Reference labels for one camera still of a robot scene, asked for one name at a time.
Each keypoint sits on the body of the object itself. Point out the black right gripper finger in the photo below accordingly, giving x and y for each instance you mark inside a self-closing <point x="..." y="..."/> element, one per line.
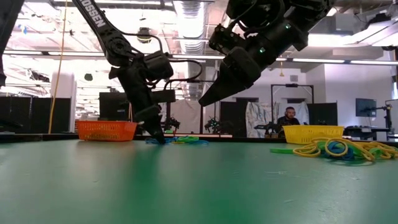
<point x="224" y="88"/>

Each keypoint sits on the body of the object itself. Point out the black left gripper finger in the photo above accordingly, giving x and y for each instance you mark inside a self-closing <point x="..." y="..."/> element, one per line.
<point x="154" y="127"/>

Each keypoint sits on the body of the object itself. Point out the orange plastic basket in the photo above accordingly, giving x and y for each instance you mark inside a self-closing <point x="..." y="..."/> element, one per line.
<point x="105" y="130"/>

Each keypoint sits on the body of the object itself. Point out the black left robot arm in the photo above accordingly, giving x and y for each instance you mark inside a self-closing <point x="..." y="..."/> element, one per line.
<point x="93" y="18"/>

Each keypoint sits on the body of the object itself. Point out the black background robot arm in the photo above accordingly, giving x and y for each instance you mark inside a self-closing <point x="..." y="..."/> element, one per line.
<point x="217" y="126"/>
<point x="171" y="123"/>
<point x="267" y="127"/>

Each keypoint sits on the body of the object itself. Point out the green rubber band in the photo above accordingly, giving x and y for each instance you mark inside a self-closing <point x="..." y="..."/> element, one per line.
<point x="186" y="139"/>
<point x="281" y="151"/>

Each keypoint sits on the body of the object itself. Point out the tangled yellow rubber bands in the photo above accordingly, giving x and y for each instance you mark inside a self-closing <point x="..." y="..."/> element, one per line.
<point x="306" y="152"/>

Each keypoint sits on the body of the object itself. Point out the tangled blue rubber bands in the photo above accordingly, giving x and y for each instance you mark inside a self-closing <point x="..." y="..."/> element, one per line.
<point x="335" y="148"/>

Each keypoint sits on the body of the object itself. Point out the black screen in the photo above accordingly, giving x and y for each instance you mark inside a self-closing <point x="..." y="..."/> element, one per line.
<point x="112" y="107"/>

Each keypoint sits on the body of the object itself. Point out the white patterned backdrop sheet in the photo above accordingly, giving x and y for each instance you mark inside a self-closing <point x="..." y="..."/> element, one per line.
<point x="186" y="115"/>
<point x="258" y="116"/>

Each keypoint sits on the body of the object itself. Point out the person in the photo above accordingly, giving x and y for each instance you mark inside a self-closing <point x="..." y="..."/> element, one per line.
<point x="289" y="116"/>

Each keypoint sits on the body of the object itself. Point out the green table mat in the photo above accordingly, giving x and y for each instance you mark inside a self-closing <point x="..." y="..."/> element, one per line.
<point x="199" y="186"/>

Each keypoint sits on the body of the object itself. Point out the long LED light bar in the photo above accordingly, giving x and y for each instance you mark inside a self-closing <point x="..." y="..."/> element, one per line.
<point x="326" y="60"/>

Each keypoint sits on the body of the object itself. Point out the yellow plastic basket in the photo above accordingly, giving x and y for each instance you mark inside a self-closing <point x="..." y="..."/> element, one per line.
<point x="311" y="133"/>

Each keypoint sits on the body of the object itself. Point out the black partition panel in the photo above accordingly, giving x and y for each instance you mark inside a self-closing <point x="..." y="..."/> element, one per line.
<point x="31" y="113"/>

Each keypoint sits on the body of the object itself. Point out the black curved object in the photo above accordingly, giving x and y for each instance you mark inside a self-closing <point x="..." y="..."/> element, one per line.
<point x="11" y="125"/>

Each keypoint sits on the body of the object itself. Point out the black frame stand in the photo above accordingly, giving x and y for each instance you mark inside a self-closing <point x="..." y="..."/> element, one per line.
<point x="292" y="85"/>
<point x="214" y="105"/>

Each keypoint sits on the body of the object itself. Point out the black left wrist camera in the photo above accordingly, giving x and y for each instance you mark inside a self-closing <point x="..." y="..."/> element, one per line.
<point x="163" y="96"/>

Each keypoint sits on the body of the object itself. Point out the silver ventilation duct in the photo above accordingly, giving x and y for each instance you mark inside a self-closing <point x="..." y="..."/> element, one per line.
<point x="192" y="28"/>

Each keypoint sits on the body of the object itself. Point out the grey wall monitor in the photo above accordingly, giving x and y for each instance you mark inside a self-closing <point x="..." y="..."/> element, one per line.
<point x="366" y="108"/>

